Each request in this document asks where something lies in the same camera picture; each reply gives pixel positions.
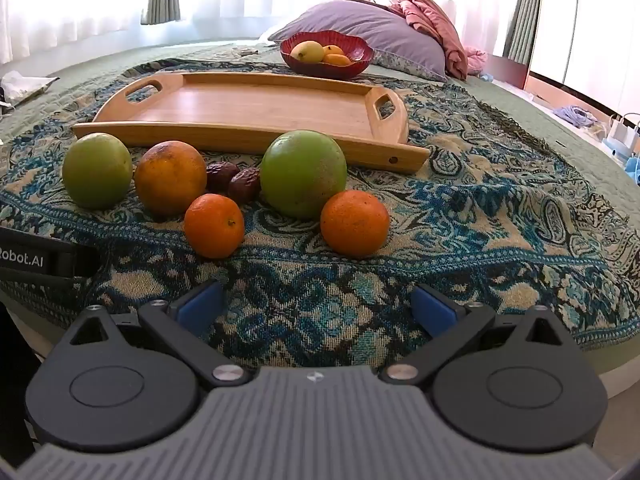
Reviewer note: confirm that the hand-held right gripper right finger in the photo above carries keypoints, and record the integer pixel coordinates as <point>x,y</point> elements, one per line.
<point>433,311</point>

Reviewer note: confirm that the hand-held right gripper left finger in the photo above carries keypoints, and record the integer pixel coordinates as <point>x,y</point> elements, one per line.
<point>200,306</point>

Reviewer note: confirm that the small tangerine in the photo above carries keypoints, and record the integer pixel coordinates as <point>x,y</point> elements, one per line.
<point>214,225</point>
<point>355,224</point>

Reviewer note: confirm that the small green apple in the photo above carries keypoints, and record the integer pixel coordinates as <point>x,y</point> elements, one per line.
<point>97,170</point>

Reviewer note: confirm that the large mottled orange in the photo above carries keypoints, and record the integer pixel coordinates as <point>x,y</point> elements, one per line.
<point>170,177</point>

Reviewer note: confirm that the large green apple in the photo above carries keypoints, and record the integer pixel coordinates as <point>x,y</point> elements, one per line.
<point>302,172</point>

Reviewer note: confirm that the wooden serving tray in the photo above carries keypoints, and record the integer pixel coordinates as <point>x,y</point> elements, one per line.
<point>250,105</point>

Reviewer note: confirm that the blue patterned blanket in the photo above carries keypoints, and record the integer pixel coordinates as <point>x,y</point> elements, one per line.
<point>450,220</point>

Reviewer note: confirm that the dried red date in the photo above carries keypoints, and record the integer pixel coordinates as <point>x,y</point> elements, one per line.
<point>245,185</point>
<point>220,175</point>

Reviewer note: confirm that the white plastic bag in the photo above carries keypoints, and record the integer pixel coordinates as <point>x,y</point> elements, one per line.
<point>25,87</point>

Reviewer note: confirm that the blue cloth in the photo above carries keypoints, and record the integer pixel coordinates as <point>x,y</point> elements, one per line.
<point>577,116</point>

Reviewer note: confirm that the white paper bag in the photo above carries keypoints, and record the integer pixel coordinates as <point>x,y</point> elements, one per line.
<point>622,135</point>

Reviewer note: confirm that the red bowl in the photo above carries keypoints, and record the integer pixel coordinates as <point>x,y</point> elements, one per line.
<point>327,72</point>

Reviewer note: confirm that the small orange in bowl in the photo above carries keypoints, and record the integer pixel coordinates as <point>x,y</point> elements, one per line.
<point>337,60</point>
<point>334,50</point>

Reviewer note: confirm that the yellow mango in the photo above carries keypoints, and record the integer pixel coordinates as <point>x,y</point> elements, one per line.
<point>306,51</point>

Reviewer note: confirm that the white pillow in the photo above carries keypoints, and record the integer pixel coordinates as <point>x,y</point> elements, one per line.
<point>272,34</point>

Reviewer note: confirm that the purple pillow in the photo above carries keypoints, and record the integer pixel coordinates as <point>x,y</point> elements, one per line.
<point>375,25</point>

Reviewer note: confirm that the pink quilt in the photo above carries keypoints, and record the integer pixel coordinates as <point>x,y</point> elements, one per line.
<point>430,15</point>

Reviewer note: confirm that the white wardrobe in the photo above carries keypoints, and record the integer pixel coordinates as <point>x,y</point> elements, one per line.
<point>590,25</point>

